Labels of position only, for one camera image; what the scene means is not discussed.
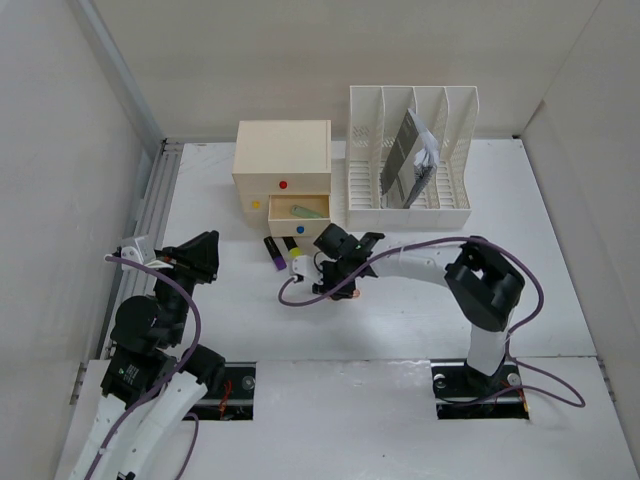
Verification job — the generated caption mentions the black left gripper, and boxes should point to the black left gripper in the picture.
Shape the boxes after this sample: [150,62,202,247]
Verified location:
[145,229,219,343]

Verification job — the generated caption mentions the green transparent cap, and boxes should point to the green transparent cap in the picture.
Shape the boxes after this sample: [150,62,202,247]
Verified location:
[291,205,324,219]

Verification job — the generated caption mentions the purple highlighter marker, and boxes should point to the purple highlighter marker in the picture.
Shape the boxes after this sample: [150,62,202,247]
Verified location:
[263,236,287,271]

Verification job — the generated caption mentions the grey setup guide booklet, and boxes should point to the grey setup guide booklet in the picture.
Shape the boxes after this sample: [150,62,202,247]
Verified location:
[380,108,440,209]

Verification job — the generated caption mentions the cream drawer cabinet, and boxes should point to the cream drawer cabinet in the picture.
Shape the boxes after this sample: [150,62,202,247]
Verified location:
[232,120,332,237]

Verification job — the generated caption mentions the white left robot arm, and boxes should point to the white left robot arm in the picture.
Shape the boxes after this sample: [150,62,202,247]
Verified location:
[70,230,226,479]

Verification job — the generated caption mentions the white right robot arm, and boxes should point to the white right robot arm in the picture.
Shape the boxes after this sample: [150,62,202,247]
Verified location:
[313,224,525,394]

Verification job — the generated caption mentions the white file organizer rack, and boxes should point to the white file organizer rack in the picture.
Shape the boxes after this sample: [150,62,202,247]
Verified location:
[345,86,479,232]

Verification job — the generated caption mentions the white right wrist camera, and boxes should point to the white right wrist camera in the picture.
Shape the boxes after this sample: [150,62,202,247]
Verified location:
[290,255,319,282]

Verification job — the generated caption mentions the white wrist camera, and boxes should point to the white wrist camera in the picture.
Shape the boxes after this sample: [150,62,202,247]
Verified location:
[104,235,156,273]
[290,255,319,282]

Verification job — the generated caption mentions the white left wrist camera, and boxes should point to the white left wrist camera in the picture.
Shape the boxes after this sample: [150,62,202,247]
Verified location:
[104,235,156,273]

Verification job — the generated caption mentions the aluminium frame rail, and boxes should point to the aluminium frame rail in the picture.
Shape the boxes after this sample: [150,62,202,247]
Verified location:
[69,0,181,405]

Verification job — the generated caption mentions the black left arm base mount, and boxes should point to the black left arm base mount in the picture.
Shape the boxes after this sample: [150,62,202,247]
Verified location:
[191,363,256,421]

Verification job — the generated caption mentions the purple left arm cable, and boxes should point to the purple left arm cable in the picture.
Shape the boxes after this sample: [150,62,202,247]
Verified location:
[79,254,204,480]

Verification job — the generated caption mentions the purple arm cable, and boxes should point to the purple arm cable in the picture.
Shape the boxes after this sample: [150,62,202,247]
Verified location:
[277,237,587,409]
[79,254,204,480]

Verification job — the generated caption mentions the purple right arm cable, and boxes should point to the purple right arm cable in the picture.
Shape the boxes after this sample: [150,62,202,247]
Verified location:
[277,237,587,409]

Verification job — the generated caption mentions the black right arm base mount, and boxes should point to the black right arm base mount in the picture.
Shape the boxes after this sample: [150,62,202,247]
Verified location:
[431,359,529,420]

